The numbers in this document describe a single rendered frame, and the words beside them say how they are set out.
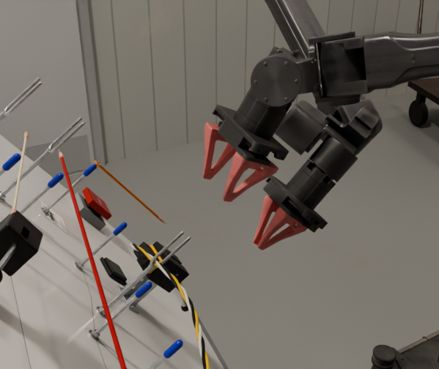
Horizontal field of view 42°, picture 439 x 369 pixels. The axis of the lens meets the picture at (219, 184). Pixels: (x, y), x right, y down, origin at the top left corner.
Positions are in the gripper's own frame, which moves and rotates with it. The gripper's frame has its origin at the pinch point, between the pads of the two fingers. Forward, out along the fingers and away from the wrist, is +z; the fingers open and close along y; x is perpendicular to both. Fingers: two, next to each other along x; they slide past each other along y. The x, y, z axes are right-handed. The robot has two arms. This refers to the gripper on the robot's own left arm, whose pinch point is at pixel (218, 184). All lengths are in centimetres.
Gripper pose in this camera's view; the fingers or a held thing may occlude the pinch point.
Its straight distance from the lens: 78.8
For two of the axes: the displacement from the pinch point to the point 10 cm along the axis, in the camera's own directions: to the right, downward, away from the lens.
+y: 5.0, 5.6, -6.6
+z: -4.8, 8.2, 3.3
